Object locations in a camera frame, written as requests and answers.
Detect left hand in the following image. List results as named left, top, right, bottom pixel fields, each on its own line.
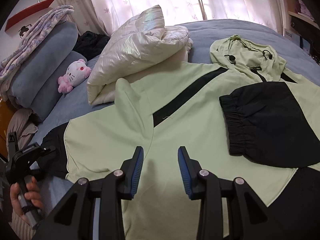
left=10, top=176, right=43, bottom=226

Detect blue rolled blanket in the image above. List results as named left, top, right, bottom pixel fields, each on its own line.
left=7, top=22, right=85, bottom=121

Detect folded white puffer jacket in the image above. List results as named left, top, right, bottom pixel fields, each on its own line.
left=87, top=5, right=193, bottom=106

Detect red wall shelf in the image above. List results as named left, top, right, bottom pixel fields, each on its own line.
left=5, top=0, right=55, bottom=31

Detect pink white kitty plush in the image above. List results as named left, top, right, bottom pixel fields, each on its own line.
left=57, top=59, right=92, bottom=94

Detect pink storage boxes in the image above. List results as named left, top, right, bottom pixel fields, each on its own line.
left=296, top=0, right=315, bottom=21

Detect face wall sticker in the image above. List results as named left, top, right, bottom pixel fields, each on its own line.
left=18, top=24, right=33, bottom=38

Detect floral folded quilt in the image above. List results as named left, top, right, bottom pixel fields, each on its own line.
left=0, top=4, right=75, bottom=81

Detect black clothing by curtain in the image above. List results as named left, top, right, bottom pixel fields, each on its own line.
left=73, top=31, right=110, bottom=61

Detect beige crumpled clothing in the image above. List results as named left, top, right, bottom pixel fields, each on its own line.
left=6, top=109, right=38, bottom=150

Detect green and black hooded jacket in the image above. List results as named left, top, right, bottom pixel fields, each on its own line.
left=42, top=35, right=319, bottom=239

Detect curved wooden shelf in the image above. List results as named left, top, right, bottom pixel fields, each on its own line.
left=284, top=0, right=319, bottom=50

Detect white box under shelf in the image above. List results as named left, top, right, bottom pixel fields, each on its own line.
left=284, top=29, right=300, bottom=46

